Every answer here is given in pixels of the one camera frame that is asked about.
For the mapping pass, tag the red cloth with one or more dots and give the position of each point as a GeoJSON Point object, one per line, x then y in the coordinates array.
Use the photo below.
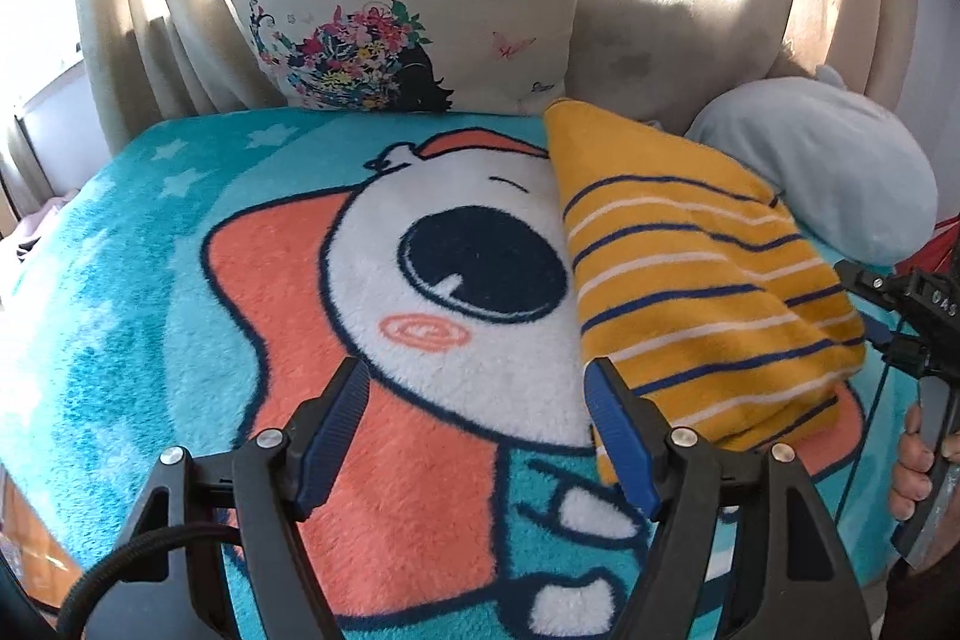
{"type": "Point", "coordinates": [946, 250]}

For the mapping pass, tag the cream curtain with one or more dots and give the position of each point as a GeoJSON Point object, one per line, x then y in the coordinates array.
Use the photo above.
{"type": "Point", "coordinates": [150, 48]}

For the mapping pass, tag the yellow striped sweater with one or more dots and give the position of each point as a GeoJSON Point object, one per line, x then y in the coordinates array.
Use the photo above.
{"type": "Point", "coordinates": [690, 280]}

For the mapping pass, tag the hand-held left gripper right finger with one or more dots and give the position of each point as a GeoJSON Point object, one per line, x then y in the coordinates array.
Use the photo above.
{"type": "Point", "coordinates": [616, 437]}

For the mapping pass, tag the lilac cloth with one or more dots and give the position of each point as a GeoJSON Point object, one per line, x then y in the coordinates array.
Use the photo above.
{"type": "Point", "coordinates": [34, 227]}

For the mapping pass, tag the teal cartoon fleece blanket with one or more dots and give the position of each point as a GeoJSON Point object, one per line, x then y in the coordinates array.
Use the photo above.
{"type": "Point", "coordinates": [225, 310]}

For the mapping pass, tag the light blue plush toy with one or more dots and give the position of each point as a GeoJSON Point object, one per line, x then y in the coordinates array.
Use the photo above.
{"type": "Point", "coordinates": [825, 160]}

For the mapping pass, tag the person's right hand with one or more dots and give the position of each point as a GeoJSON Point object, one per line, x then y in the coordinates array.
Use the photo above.
{"type": "Point", "coordinates": [911, 467]}

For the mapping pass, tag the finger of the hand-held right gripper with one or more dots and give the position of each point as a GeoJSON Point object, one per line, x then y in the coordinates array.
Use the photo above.
{"type": "Point", "coordinates": [862, 281]}
{"type": "Point", "coordinates": [904, 355]}

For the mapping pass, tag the grey plush cushion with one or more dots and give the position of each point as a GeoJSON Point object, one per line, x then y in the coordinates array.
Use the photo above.
{"type": "Point", "coordinates": [675, 55]}

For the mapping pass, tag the person's right forearm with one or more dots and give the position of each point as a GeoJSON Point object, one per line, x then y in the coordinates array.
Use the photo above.
{"type": "Point", "coordinates": [926, 602]}

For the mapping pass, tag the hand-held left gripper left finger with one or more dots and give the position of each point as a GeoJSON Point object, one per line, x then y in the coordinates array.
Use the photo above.
{"type": "Point", "coordinates": [337, 430]}

